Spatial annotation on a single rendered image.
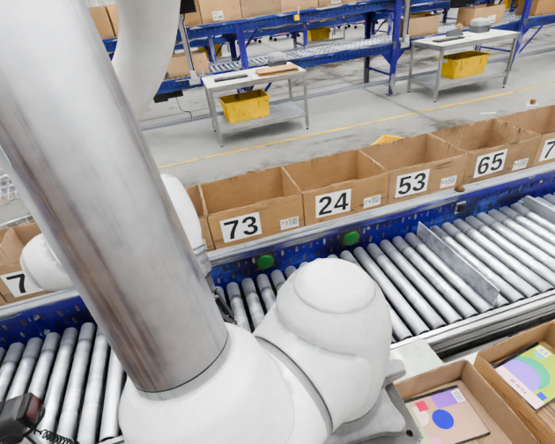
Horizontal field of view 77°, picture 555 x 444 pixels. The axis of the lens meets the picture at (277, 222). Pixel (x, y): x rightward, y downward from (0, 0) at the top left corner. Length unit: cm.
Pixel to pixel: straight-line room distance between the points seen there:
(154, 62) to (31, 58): 23
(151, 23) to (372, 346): 45
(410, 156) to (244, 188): 89
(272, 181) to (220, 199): 26
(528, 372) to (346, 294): 90
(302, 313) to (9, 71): 34
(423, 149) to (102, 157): 185
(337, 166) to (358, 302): 140
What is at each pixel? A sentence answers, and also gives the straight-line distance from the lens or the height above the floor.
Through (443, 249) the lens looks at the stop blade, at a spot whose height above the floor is 78.
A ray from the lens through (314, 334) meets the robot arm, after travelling 42.
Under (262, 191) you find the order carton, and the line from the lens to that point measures 170.
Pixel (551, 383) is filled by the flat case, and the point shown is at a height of 80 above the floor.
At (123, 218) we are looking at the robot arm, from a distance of 28.
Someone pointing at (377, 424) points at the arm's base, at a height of 120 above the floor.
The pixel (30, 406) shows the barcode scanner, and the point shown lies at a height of 108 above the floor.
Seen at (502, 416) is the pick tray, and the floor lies 80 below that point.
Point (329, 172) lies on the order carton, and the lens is 178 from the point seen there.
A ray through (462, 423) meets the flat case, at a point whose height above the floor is 77.
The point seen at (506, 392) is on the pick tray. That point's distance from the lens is 118.
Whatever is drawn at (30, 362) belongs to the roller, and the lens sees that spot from 162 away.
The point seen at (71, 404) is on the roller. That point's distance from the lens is 140.
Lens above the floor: 177
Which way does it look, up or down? 34 degrees down
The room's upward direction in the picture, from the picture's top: 7 degrees counter-clockwise
